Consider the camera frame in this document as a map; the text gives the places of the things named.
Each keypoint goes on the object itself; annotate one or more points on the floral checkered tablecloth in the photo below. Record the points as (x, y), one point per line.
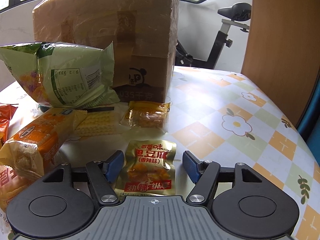
(224, 117)

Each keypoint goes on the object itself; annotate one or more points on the wooden headboard panel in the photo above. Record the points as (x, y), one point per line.
(282, 53)

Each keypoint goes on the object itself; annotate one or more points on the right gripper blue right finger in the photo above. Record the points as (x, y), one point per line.
(192, 166)

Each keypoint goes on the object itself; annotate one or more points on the large taped cardboard box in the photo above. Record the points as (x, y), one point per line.
(142, 32)

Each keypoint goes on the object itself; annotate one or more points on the small orange cake packet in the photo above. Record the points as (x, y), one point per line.
(146, 114)

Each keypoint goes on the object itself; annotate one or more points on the orange snack bag far left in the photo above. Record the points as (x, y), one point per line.
(6, 113)

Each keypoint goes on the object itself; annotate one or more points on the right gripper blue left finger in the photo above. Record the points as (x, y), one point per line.
(112, 166)

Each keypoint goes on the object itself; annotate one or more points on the green chip bag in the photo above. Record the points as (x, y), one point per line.
(63, 74)

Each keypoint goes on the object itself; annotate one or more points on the red-lettered bread package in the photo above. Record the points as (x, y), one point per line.
(11, 185)

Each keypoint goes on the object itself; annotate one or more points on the black exercise bike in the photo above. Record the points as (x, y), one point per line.
(235, 15)

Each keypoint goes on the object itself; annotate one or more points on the orange bread loaf package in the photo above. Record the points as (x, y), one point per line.
(31, 149)

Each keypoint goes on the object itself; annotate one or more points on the gold spicy tofu snack packet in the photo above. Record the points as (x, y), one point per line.
(149, 169)

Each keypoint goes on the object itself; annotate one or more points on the clear yellow cracker packet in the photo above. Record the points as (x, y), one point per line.
(100, 123)

